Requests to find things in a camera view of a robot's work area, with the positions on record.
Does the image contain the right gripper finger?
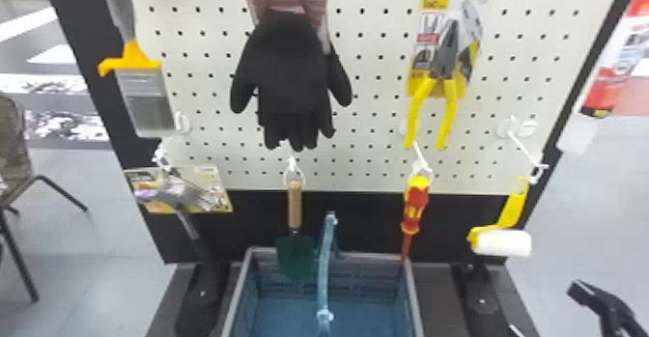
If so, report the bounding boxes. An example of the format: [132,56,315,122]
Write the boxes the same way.
[566,279,618,316]

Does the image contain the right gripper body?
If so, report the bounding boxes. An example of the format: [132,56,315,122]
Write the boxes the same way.
[598,300,649,337]

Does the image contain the yellow paint roller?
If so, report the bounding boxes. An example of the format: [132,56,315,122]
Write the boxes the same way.
[466,175,534,259]

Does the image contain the red yellow screwdriver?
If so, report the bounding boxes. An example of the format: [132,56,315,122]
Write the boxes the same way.
[398,174,433,268]

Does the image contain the blue basket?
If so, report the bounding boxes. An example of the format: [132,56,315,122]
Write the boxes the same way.
[220,210,426,337]

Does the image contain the yellow pliers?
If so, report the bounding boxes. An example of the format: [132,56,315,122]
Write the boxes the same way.
[402,0,497,152]

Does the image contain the white pegboard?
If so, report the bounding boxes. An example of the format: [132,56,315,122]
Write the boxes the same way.
[39,0,648,337]

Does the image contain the pair of black gloves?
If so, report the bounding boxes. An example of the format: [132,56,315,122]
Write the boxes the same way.
[229,0,354,153]

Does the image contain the hammer on yellow card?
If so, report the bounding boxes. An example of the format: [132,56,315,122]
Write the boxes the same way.
[123,163,235,259]

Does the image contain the grey chair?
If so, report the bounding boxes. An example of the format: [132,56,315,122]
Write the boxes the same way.
[0,93,91,303]

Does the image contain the green trowel wooden handle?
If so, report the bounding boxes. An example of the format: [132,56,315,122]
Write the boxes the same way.
[274,169,319,283]

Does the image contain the yellow handled scraper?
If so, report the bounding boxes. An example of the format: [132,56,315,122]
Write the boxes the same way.
[96,0,177,138]

